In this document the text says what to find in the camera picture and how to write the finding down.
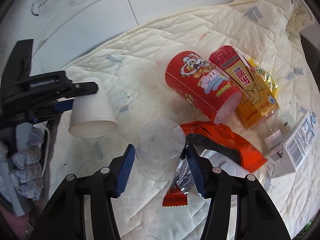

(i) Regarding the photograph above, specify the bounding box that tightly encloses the orange snack wrapper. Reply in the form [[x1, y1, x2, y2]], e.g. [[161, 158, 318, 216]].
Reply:
[[162, 121, 267, 207]]

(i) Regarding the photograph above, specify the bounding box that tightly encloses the white paper cup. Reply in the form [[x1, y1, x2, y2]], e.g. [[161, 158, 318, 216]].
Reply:
[[68, 77, 118, 138]]

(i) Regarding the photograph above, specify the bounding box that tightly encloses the clear plastic cup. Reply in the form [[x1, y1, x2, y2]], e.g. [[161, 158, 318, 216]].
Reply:
[[136, 119, 185, 181]]

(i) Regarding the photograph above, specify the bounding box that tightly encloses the white milk carton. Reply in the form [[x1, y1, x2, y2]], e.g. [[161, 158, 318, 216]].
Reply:
[[264, 110, 319, 178]]

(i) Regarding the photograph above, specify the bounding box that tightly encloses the grey gloved left hand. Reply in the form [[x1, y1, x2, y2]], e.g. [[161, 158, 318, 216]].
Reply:
[[1, 123, 50, 217]]

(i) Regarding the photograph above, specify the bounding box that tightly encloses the amber tea bottle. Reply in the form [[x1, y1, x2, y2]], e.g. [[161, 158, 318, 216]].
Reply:
[[208, 46, 279, 130]]

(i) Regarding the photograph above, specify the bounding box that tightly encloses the red cartoon plastic cup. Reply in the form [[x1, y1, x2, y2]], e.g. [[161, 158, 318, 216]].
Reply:
[[155, 46, 242, 124]]

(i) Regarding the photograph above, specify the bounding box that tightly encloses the cream quilted mat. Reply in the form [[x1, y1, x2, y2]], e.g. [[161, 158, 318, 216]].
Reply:
[[48, 0, 319, 239]]

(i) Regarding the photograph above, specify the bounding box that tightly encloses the yellow crinkled wrapper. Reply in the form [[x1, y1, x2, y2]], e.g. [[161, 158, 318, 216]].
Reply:
[[247, 57, 280, 98]]

